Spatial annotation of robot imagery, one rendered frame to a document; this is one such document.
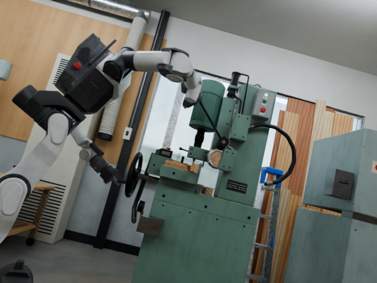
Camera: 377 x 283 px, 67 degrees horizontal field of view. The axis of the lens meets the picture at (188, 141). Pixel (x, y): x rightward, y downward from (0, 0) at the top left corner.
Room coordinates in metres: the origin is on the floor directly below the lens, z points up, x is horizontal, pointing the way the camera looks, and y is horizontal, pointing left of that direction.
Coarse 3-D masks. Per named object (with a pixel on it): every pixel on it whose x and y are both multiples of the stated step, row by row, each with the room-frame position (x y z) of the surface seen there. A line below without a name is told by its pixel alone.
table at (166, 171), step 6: (150, 168) 1.72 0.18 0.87; (162, 168) 1.51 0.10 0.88; (168, 168) 1.51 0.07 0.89; (174, 168) 1.51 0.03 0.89; (156, 174) 1.72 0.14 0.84; (162, 174) 1.51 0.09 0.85; (168, 174) 1.51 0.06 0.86; (174, 174) 1.51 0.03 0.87; (180, 174) 1.51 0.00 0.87; (186, 174) 1.51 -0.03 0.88; (192, 174) 1.50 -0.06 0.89; (198, 174) 1.50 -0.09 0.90; (180, 180) 1.51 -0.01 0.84; (186, 180) 1.51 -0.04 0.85; (192, 180) 1.50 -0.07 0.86
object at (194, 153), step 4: (188, 148) 1.75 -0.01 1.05; (192, 148) 1.75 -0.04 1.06; (196, 148) 1.75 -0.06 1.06; (200, 148) 1.75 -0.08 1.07; (188, 152) 1.75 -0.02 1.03; (192, 152) 1.75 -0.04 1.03; (196, 152) 1.75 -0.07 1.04; (200, 152) 1.75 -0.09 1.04; (204, 152) 1.75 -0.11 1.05; (208, 152) 1.74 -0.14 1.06; (188, 156) 1.75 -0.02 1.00; (192, 156) 1.75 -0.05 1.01; (196, 156) 1.75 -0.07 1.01; (200, 156) 1.75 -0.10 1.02; (192, 160) 1.78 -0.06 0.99; (200, 160) 1.79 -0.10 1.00
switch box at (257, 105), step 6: (258, 90) 1.61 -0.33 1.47; (258, 96) 1.60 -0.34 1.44; (264, 96) 1.60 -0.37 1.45; (270, 96) 1.60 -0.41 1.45; (258, 102) 1.60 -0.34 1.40; (270, 102) 1.60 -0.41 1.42; (252, 108) 1.66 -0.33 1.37; (258, 108) 1.60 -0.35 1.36; (270, 108) 1.60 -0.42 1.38; (252, 114) 1.62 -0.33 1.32; (258, 114) 1.60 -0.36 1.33; (264, 114) 1.60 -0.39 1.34
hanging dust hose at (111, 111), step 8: (136, 24) 2.91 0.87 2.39; (144, 24) 2.94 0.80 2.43; (136, 32) 2.91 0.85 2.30; (128, 40) 2.90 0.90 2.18; (136, 40) 2.91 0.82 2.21; (136, 48) 2.94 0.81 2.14; (120, 96) 2.92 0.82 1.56; (112, 104) 2.89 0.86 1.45; (120, 104) 2.95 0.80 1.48; (104, 112) 2.91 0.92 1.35; (112, 112) 2.89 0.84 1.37; (104, 120) 2.89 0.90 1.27; (112, 120) 2.91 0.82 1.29; (104, 128) 2.89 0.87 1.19; (112, 128) 2.92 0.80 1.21; (104, 136) 2.88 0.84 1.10; (112, 136) 2.97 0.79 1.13
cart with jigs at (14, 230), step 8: (0, 176) 2.35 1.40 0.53; (40, 184) 2.51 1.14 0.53; (48, 192) 2.58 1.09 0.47; (40, 200) 2.57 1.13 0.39; (40, 208) 2.57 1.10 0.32; (40, 216) 2.58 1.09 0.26; (16, 224) 2.37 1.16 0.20; (24, 224) 2.44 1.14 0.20; (32, 224) 2.57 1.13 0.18; (8, 232) 2.18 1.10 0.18; (16, 232) 2.27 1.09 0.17; (32, 232) 2.57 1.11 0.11; (32, 240) 2.58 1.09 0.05
